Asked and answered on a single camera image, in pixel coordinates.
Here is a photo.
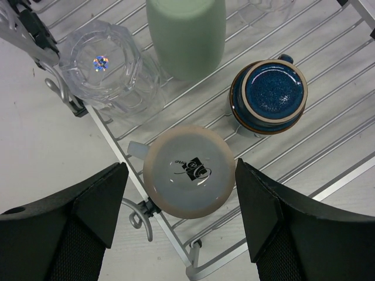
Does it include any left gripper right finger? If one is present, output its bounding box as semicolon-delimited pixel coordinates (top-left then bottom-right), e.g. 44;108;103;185
235;159;374;280

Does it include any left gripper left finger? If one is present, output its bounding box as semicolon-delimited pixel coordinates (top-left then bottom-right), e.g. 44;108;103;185
1;163;128;280

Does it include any white ceramic mug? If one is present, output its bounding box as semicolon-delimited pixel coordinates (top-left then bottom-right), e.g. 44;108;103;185
127;125;236;219

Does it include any dark blue ceramic mug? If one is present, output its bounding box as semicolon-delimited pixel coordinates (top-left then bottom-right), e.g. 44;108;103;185
225;54;308;138

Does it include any clear faceted glass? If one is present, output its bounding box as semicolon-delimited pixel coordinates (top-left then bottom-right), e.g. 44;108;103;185
59;20;165;126

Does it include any green cup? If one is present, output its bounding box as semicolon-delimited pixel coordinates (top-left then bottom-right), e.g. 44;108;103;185
146;1;226;80

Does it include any small clear glass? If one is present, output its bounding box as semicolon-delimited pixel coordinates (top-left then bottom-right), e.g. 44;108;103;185
240;0;295;29

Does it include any silver wire dish rack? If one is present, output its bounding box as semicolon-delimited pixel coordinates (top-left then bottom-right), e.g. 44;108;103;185
1;1;374;280

